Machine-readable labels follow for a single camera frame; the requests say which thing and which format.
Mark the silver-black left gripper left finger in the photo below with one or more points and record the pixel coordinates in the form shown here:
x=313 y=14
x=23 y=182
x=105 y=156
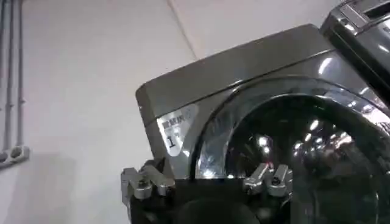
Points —
x=143 y=181

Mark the white energy label sticker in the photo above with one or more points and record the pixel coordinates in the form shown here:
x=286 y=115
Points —
x=175 y=129

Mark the grey wall pipes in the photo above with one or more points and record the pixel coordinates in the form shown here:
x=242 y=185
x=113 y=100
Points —
x=12 y=85

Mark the grey dryer with label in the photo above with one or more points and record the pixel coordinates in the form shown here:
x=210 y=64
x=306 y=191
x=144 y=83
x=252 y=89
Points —
x=231 y=79

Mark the round glass dryer door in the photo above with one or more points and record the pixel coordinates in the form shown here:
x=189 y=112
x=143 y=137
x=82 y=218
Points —
x=304 y=146

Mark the grey dryer with control panel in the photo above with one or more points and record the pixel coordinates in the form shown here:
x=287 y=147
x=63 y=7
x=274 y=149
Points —
x=362 y=33

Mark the silver-black left gripper right finger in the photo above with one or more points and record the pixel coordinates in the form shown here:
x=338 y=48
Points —
x=268 y=179

